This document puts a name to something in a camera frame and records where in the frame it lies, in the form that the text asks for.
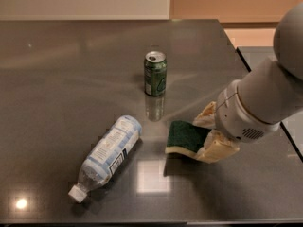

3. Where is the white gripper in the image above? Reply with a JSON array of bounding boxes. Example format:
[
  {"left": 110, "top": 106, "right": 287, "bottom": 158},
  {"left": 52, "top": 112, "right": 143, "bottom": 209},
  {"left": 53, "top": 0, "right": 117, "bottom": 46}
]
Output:
[{"left": 193, "top": 79, "right": 279, "bottom": 164}]

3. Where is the clear bottle with blue label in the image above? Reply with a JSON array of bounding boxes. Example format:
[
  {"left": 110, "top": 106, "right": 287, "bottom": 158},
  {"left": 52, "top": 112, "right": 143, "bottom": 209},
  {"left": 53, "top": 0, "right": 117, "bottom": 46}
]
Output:
[{"left": 68, "top": 115, "right": 142, "bottom": 203}]

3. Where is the green and yellow sponge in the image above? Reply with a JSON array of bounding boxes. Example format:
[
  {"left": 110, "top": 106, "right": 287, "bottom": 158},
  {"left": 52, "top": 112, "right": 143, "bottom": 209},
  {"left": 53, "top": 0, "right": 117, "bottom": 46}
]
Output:
[{"left": 165, "top": 120, "right": 210, "bottom": 159}]

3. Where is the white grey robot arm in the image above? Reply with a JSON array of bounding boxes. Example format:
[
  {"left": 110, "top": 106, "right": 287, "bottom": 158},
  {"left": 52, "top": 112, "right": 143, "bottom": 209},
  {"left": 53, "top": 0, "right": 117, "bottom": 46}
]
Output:
[{"left": 193, "top": 4, "right": 303, "bottom": 163}]

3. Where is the grey side table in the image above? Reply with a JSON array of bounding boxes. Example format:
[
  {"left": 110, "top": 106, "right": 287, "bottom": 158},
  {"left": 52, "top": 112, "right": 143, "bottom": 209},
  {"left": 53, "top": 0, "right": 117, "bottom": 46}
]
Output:
[{"left": 237, "top": 47, "right": 303, "bottom": 158}]

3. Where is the green soda can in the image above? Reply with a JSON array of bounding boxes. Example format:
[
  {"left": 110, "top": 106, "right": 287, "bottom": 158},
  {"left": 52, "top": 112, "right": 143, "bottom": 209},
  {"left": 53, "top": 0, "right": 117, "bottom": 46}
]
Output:
[{"left": 144, "top": 51, "right": 167, "bottom": 96}]

